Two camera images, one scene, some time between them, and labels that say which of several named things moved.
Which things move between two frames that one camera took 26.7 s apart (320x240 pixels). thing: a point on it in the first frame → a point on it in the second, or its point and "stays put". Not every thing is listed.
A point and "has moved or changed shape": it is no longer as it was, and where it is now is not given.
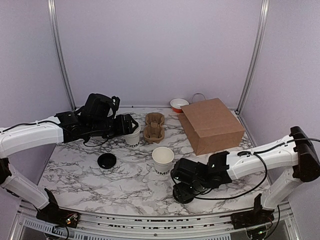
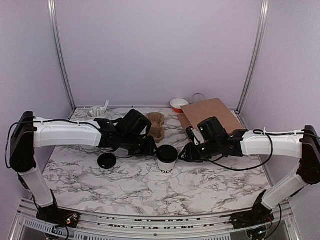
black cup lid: (183, 193) → (167, 154)
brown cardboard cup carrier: (154, 129) stays put
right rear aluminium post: (264, 7) stays put
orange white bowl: (175, 104) stays put
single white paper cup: (162, 157) has moved or changed shape
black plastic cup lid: (106, 161) stays put
